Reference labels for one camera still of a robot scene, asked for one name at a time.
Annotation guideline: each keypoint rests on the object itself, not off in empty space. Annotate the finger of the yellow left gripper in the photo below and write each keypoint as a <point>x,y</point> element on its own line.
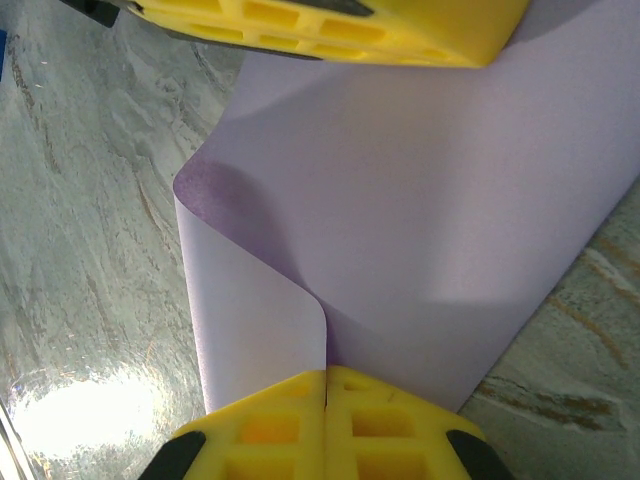
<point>310,44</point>
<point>450,25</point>

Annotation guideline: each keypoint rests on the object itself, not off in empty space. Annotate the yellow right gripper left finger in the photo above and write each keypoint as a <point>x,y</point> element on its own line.
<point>280,430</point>

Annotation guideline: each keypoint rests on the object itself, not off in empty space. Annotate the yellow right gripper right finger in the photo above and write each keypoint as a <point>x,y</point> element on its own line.
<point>390,430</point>

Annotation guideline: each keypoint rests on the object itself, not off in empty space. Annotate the lilac paper sheet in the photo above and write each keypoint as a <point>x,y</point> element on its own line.
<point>400,200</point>

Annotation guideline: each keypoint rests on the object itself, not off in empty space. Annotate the small blue cube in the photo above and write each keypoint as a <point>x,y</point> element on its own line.
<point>2,50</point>

